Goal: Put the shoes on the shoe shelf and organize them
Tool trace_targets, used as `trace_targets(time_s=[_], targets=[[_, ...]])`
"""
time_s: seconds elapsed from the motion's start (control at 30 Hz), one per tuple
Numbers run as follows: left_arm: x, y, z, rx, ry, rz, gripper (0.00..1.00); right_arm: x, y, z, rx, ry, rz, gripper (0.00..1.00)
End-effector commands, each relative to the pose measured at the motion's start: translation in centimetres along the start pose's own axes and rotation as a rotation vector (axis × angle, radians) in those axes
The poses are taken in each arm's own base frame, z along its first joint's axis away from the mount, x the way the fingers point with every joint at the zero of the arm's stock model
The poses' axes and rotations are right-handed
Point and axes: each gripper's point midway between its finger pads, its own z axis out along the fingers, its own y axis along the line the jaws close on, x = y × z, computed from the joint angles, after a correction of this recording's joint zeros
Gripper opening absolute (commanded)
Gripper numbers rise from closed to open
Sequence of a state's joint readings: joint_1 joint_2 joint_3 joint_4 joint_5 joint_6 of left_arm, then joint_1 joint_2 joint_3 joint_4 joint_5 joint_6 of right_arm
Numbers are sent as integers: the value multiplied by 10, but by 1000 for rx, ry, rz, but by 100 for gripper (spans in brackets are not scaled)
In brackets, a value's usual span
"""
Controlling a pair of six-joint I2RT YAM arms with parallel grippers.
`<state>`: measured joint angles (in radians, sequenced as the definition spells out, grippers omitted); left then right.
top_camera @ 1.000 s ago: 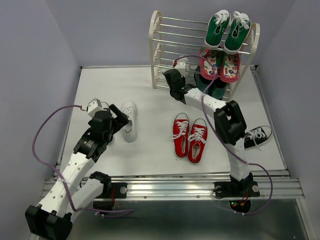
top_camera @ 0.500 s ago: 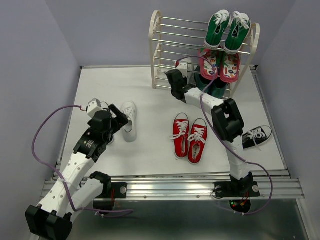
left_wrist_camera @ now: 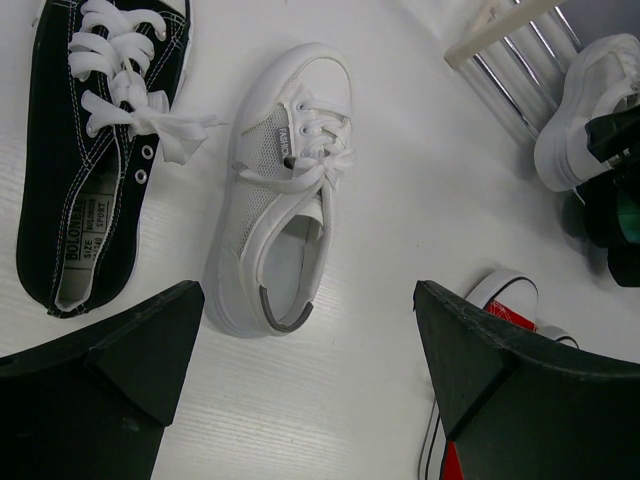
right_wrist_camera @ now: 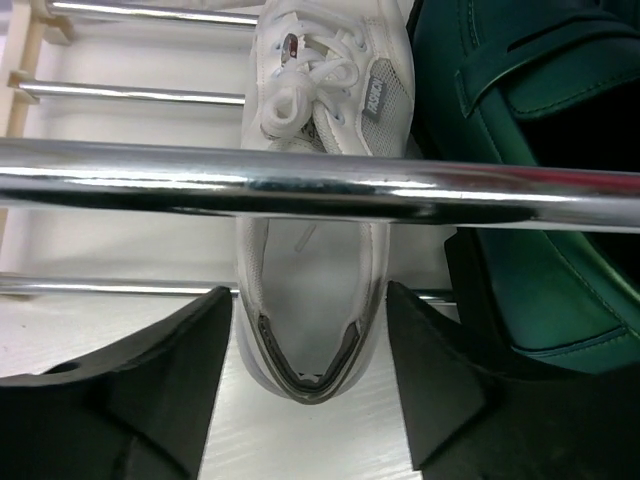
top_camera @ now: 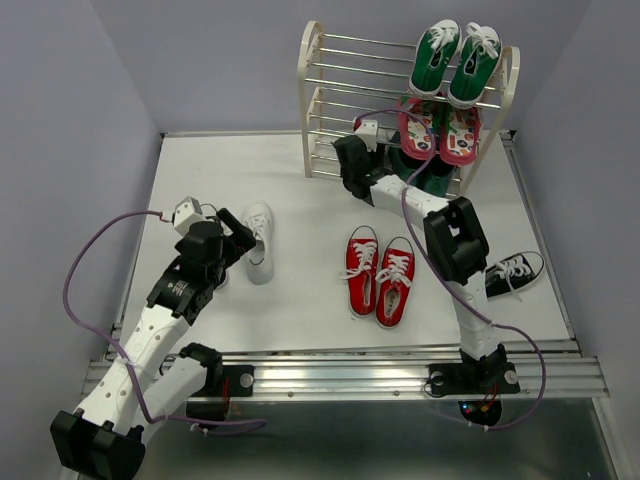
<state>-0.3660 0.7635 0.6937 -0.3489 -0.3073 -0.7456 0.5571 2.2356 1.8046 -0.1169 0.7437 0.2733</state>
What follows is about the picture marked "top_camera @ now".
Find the red sneaker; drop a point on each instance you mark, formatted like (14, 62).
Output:
(394, 280)
(361, 262)

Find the aluminium mounting rail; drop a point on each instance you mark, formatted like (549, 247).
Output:
(387, 375)

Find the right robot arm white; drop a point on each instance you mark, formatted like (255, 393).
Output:
(456, 249)

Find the pink patterned slipper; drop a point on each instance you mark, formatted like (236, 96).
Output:
(459, 136)
(419, 130)

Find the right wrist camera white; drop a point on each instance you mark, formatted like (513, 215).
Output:
(366, 129)

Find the pink patterned slipper left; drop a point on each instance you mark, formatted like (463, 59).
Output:
(419, 130)

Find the black sneaker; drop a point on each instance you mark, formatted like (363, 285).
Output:
(222, 281)
(514, 273)

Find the white sneaker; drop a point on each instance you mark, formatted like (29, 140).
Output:
(259, 263)

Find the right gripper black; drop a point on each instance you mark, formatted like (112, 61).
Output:
(378, 156)

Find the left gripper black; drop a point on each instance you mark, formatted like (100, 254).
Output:
(241, 233)

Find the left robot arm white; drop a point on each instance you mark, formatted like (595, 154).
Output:
(106, 435)

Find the green sneaker left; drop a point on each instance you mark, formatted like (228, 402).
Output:
(436, 47)

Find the pink patterned slipper right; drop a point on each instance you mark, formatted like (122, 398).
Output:
(459, 136)

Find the green sneaker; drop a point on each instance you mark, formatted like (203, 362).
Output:
(436, 47)
(479, 58)

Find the cream metal shoe rack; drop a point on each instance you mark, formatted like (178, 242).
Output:
(342, 76)

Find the green sneaker right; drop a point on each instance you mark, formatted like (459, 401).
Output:
(479, 58)

